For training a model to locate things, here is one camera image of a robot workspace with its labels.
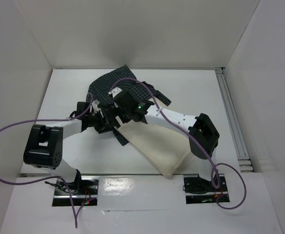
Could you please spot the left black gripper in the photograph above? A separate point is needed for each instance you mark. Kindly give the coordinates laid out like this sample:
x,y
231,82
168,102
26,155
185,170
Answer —
x,y
103,126

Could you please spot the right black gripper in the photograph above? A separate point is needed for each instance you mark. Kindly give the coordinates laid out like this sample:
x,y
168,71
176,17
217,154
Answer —
x,y
118,113

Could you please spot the dark checkered pillowcase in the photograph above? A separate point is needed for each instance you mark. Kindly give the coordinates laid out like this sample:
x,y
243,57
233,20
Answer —
x,y
124,79

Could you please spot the cream white pillow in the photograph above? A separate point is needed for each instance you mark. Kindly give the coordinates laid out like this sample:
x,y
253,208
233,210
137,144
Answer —
x,y
164,148

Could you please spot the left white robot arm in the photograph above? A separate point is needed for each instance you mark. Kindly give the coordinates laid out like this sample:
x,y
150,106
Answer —
x,y
45,142

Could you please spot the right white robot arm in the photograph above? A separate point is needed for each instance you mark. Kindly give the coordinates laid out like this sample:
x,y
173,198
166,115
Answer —
x,y
201,132

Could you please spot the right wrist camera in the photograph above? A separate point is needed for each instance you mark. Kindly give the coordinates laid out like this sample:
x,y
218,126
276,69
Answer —
x,y
115,91

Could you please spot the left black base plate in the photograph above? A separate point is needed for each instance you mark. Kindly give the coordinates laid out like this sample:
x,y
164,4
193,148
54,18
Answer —
x,y
87,194

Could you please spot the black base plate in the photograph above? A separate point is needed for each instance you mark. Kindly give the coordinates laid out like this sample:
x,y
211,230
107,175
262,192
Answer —
x,y
200,191
87,194

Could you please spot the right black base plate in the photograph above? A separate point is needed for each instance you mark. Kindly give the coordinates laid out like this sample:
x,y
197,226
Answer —
x,y
200,191

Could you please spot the aluminium rail frame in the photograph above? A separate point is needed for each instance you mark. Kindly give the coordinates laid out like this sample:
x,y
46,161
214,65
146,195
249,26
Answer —
x,y
236,132

